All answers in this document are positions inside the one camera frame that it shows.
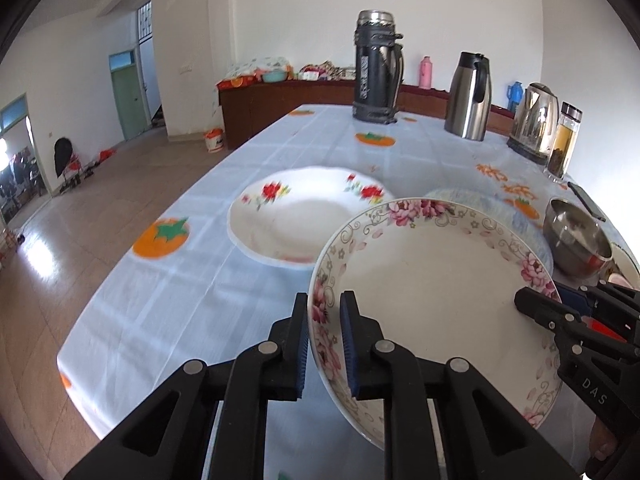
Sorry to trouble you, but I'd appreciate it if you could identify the pink thermos bottle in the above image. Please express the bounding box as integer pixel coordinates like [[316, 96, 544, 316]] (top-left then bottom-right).
[[419, 56, 433, 90]]

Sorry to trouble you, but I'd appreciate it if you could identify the dark wooden sideboard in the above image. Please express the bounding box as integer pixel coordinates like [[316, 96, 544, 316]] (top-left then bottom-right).
[[217, 77, 516, 151]]

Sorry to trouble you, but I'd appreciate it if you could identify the black smartphone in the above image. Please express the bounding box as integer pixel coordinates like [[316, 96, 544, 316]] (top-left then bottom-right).
[[568, 181, 606, 222]]

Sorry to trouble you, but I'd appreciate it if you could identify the person's right hand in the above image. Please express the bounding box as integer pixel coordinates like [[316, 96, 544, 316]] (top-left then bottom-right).
[[589, 418, 617, 462]]

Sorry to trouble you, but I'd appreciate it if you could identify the white enamel bowl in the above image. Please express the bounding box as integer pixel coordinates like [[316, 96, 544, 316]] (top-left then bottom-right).
[[611, 243, 640, 288]]

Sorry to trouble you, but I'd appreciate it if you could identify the steel carafe black lid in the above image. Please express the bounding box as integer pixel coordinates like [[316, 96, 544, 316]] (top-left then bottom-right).
[[445, 52, 491, 142]]

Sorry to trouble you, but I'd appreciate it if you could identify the pink plastic bowl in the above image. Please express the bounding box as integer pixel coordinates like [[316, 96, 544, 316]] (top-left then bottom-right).
[[605, 272, 632, 288]]

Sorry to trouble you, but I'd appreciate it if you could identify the black chair with clothes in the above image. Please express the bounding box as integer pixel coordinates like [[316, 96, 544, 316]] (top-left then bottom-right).
[[53, 138, 82, 193]]

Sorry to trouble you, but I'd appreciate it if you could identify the dark tall thermos flask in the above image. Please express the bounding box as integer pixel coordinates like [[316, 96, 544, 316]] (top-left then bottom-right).
[[352, 10, 405, 125]]

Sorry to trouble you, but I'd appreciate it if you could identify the persimmon print tablecloth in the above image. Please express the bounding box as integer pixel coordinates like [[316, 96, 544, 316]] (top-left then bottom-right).
[[58, 105, 560, 437]]

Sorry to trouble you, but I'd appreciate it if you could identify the glass tea bottle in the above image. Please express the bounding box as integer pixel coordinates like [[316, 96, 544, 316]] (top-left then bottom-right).
[[544, 102, 582, 182]]

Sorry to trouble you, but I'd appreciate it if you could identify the pink floral plate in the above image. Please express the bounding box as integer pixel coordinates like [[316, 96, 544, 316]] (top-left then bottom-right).
[[307, 197, 561, 445]]

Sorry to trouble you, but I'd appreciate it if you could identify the green door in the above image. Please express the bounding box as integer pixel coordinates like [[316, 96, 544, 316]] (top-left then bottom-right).
[[111, 64, 148, 141]]

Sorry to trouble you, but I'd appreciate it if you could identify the stainless steel bowl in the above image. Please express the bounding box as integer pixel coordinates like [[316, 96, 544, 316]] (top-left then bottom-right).
[[542, 198, 613, 278]]

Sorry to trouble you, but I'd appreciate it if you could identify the red flower white plate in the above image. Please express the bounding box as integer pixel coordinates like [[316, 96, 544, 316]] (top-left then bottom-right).
[[227, 166, 394, 270]]

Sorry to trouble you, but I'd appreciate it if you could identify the white orange bucket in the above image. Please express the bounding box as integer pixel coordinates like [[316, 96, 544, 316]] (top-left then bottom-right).
[[204, 128, 224, 153]]

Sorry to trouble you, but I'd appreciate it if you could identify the stainless electric kettle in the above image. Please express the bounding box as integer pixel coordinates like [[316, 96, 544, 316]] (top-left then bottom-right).
[[508, 82, 560, 166]]

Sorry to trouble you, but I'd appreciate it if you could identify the blue thermos jug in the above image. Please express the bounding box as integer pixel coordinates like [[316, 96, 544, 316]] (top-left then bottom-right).
[[506, 81, 524, 113]]

